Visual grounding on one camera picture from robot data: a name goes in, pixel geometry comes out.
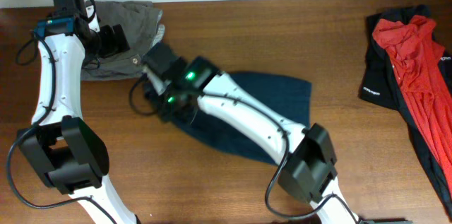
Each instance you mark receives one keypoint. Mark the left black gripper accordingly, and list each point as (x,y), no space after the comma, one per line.
(112,48)

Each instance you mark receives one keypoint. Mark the grey shorts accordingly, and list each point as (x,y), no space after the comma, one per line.
(140,21)

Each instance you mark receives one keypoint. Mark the navy blue t-shirt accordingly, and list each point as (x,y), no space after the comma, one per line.
(258,116)

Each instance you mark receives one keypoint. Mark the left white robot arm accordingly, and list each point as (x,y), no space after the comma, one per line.
(65,153)

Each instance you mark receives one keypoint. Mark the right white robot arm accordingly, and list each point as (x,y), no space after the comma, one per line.
(305,183)

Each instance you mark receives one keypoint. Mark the black garment with logo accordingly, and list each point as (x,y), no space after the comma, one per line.
(379,86)

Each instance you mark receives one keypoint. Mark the red garment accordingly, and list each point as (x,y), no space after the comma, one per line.
(414,57)

